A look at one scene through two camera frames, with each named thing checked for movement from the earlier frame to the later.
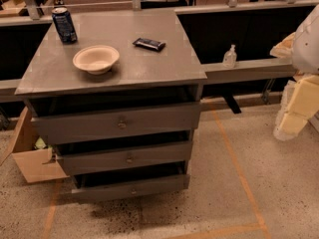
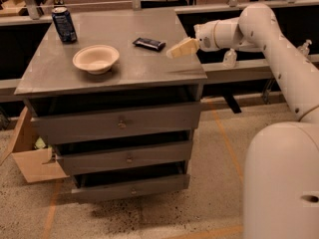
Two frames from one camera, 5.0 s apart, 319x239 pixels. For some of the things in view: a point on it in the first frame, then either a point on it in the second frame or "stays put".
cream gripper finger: [290, 125] to [185, 48]
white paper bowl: [96, 59] stays put
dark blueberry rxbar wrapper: [150, 44] stays put
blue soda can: [65, 24] stays put
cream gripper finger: [284, 48] to [191, 42]
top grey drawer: [120, 123] stays put
